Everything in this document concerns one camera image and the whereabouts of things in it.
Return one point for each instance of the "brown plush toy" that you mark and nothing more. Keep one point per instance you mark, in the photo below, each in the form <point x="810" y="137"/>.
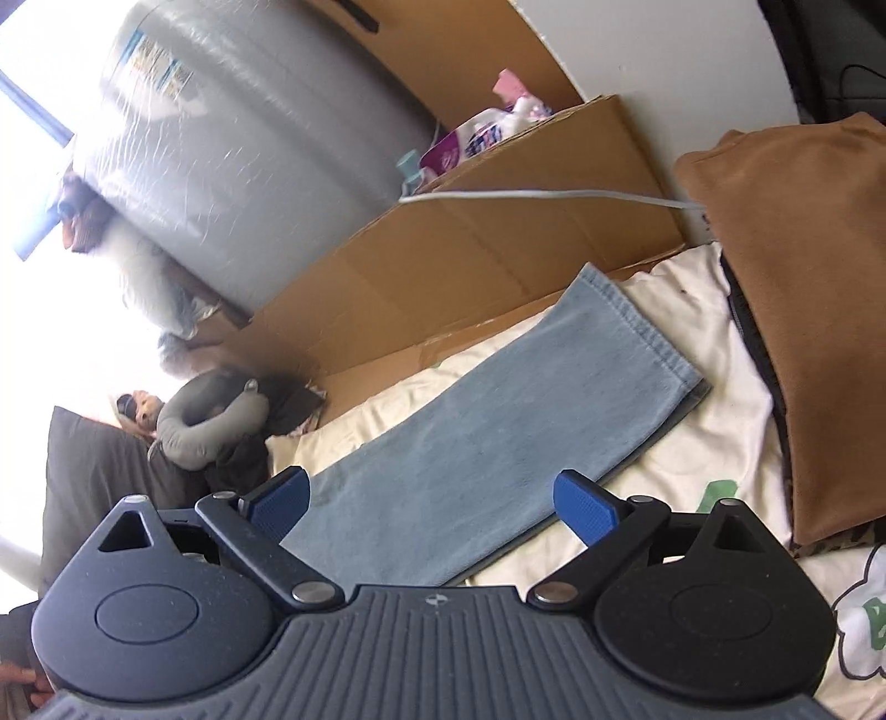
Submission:
<point x="142" y="412"/>

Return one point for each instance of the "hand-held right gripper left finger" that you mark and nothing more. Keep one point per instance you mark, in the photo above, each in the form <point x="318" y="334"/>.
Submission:
<point x="277" y="502"/>

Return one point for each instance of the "window frame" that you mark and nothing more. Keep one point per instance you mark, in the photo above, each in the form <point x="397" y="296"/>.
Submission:
<point x="38" y="111"/>

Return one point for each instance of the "leopard print cloth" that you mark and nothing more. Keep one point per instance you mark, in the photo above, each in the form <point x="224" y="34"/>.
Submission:
<point x="844" y="543"/>

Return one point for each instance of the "light blue jeans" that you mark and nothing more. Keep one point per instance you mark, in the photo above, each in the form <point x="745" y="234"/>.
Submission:
<point x="484" y="429"/>

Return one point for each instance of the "pink white plastic packet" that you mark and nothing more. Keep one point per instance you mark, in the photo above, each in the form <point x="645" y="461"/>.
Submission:
<point x="477" y="142"/>

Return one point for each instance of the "grey neck pillow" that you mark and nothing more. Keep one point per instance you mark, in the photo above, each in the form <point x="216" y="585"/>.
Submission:
<point x="201" y="433"/>

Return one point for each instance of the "black bag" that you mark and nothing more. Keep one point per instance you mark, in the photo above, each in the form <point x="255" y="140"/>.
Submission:
<point x="830" y="55"/>

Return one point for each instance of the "brown blanket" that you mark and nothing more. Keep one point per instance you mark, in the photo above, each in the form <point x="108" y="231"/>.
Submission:
<point x="817" y="311"/>

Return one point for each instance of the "black garment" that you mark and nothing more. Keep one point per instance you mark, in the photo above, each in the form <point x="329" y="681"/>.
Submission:
<point x="239" y="464"/>

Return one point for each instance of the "brown cardboard box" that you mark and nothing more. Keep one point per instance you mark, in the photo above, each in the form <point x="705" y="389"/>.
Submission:
<point x="484" y="277"/>

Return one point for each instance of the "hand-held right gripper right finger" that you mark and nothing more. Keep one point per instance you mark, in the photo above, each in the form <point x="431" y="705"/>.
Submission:
<point x="585" y="509"/>

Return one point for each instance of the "plastic wrapped bundle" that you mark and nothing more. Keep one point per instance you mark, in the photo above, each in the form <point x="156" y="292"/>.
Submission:
<point x="145" y="277"/>

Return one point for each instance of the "cream bear print bed sheet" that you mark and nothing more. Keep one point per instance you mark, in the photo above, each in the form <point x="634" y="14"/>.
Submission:
<point x="727" y="429"/>

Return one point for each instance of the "dark grey pillow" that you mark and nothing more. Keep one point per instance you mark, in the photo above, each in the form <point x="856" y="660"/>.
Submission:
<point x="97" y="484"/>

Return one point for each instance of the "grey plastic wrapped roll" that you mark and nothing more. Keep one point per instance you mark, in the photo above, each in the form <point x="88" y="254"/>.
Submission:
<point x="263" y="138"/>

